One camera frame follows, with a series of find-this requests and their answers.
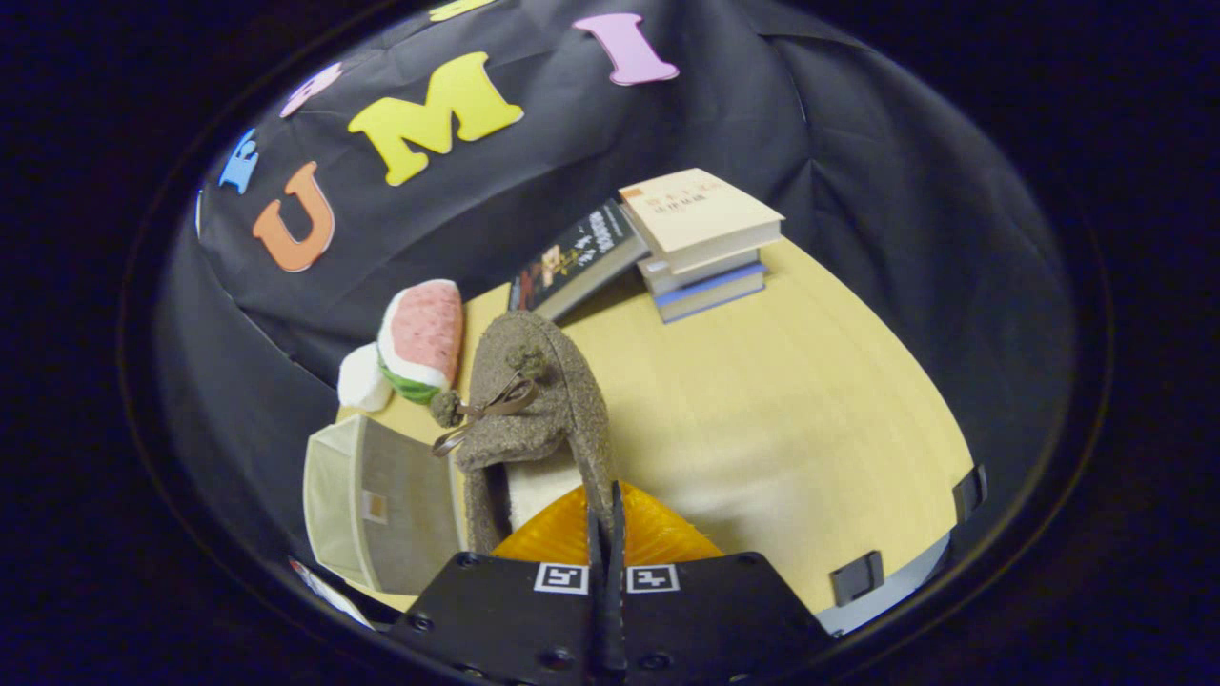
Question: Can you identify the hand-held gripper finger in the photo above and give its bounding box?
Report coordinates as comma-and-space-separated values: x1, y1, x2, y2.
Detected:
389, 484, 611, 686
610, 480, 832, 686

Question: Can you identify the brown fuzzy shoe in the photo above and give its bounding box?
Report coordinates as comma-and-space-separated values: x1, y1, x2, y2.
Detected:
431, 310, 619, 556

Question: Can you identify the beige fabric storage box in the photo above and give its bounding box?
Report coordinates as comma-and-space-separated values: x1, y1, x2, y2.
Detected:
303, 414, 470, 597

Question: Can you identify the black table clamp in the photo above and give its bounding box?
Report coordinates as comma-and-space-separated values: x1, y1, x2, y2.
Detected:
829, 550, 886, 607
952, 464, 988, 524

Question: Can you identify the watermelon slice plush toy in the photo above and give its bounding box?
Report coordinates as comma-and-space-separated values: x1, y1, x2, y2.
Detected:
376, 279, 465, 407

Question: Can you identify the white plush toy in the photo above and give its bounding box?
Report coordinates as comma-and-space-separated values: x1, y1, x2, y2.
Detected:
337, 343, 395, 413

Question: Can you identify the blue cover book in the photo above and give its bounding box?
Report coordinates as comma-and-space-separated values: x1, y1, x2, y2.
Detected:
653, 264, 767, 325

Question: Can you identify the grey spine book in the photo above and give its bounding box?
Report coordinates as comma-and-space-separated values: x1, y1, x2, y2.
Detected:
637, 248, 763, 297

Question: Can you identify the black cover book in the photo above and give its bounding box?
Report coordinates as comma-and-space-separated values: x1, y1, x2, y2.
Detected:
508, 198, 650, 323

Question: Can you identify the beige cover book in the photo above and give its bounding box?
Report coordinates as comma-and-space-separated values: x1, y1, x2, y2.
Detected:
620, 169, 785, 276

